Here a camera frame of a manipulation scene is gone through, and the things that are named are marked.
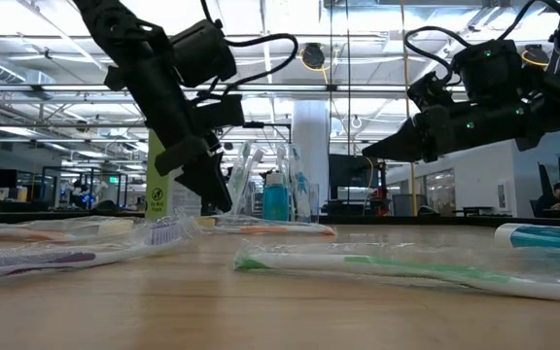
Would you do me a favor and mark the black office chair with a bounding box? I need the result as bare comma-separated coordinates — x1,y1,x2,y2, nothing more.
537,162,553,205

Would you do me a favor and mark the white building pillar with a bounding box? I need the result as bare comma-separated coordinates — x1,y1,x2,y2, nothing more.
292,100,331,215

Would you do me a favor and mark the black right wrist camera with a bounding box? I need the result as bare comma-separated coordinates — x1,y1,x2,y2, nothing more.
407,71,456,112

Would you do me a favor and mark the purple toothbrush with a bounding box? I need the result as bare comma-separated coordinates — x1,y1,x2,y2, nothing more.
0,218,187,286

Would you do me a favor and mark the white toothbrush in clear wrapper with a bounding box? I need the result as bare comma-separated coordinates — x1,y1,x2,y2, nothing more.
243,147,266,216

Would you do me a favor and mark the thin black hanging cable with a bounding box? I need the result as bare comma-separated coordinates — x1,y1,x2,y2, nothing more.
328,0,333,157
346,0,352,205

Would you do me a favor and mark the teal packaged toothbrush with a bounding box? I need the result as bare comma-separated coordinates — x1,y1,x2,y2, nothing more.
493,222,560,252

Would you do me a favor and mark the person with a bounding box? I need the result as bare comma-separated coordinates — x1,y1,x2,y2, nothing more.
535,183,560,219

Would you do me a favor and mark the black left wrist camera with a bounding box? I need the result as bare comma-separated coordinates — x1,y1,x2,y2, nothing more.
192,93,246,131

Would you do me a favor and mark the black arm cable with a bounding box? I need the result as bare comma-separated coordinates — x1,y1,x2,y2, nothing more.
190,0,299,106
403,0,560,87

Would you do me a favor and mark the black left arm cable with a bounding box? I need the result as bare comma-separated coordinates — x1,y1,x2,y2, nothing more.
190,0,299,106

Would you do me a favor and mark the white green toothbrush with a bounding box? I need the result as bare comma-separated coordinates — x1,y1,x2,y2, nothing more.
227,139,253,216

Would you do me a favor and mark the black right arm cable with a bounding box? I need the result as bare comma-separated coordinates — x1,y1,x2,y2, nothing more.
403,0,560,87

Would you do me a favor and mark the black ceiling cable reel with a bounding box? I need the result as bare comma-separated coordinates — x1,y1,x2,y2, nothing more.
300,42,327,71

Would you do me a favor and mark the green white wipes canister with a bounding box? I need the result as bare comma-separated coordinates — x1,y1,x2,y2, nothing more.
144,128,203,220

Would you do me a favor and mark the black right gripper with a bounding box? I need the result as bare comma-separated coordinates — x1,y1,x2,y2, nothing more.
362,99,553,164

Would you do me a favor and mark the clear acrylic organizer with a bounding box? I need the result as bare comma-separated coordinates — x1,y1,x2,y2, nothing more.
224,182,321,224

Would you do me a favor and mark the orange toothbrush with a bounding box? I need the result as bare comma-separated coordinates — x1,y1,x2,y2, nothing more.
0,216,136,244
196,215,338,238

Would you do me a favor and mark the clear toothbrush holder cup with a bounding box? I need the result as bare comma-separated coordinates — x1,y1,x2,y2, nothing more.
205,121,294,219

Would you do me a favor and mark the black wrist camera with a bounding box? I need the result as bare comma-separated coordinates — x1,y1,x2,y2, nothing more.
407,71,456,112
192,93,246,131

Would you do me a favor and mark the black machine cabinet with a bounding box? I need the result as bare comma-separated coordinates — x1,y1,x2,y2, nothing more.
329,154,389,218

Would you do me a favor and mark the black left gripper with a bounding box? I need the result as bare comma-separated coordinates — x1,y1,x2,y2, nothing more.
73,0,232,214

